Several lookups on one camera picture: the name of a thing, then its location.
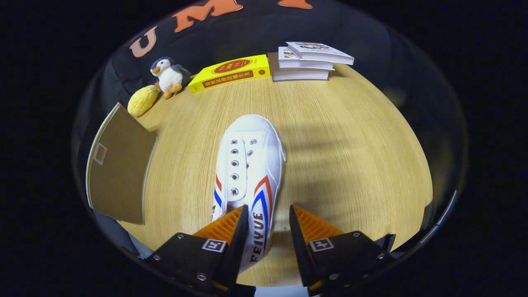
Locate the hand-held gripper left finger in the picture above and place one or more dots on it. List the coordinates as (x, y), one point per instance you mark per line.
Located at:
(237, 247)

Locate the yellow plush toy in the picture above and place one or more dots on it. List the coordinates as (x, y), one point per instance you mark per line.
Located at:
(142, 101)

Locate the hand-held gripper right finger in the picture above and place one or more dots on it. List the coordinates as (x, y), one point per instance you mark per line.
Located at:
(299, 247)

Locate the white illustrated book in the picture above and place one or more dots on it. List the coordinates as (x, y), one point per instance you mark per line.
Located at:
(317, 51)

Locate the white paperback book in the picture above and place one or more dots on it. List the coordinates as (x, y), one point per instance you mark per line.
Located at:
(301, 64)

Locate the penguin plush toy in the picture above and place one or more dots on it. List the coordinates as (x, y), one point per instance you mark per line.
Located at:
(169, 78)

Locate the brown storage box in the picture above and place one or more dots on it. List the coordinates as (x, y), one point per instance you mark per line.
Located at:
(119, 173)

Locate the yellow book with red label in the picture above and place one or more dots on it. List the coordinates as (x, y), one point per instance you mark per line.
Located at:
(231, 72)

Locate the white canvas shoe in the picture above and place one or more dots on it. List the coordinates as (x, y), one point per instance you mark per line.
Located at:
(255, 148)

